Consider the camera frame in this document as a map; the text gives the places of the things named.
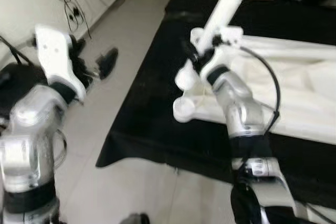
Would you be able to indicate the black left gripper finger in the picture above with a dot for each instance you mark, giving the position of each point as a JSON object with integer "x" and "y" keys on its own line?
{"x": 79, "y": 43}
{"x": 108, "y": 61}

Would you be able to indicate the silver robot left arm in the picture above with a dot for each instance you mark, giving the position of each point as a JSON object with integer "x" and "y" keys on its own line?
{"x": 26, "y": 129}

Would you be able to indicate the black tablecloth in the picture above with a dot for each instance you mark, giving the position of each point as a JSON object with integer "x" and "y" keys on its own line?
{"x": 147, "y": 129}

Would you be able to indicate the grey robot left leg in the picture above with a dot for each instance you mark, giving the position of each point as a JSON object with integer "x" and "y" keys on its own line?
{"x": 135, "y": 219}

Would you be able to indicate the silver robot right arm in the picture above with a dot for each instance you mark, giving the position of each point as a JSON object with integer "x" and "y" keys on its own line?
{"x": 241, "y": 108}

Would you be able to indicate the white plastic table top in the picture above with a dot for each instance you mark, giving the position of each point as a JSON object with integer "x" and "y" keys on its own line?
{"x": 304, "y": 108}

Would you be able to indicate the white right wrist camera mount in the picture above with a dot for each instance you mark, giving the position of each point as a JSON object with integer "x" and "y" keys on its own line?
{"x": 228, "y": 35}

